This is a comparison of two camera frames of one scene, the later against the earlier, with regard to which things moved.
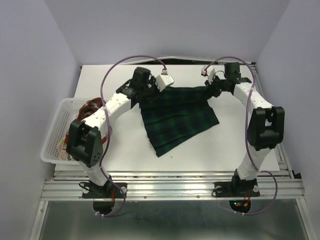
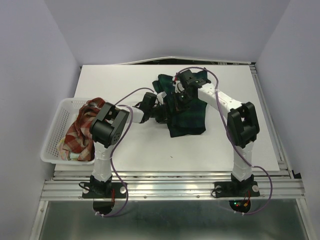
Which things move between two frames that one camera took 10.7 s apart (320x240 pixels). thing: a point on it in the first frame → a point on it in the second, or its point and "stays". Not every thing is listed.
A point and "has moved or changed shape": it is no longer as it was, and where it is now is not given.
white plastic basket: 69,110 stays
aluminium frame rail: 174,185 stays
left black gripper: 152,81 → 163,118
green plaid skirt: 174,115 has moved or changed shape
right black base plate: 246,188 stays
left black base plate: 108,190 stays
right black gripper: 210,87 → 179,107
